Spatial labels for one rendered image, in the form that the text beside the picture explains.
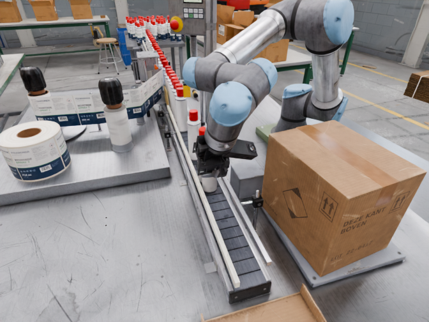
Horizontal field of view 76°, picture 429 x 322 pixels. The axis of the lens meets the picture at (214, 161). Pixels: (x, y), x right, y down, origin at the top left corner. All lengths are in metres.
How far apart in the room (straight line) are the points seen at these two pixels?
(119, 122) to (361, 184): 0.87
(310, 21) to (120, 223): 0.83
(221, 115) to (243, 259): 0.40
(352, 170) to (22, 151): 1.00
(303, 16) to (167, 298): 0.84
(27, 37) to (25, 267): 8.08
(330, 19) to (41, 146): 0.98
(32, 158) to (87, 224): 0.31
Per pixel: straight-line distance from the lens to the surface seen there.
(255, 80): 0.59
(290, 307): 0.77
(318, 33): 0.91
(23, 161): 1.14
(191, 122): 1.02
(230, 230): 0.83
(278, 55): 2.94
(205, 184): 0.92
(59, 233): 1.01
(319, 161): 0.71
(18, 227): 1.10
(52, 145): 1.13
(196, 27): 1.25
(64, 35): 8.76
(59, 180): 1.14
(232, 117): 0.51
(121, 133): 1.17
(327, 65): 1.01
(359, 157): 0.77
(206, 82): 0.65
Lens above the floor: 1.49
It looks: 34 degrees down
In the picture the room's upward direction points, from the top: straight up
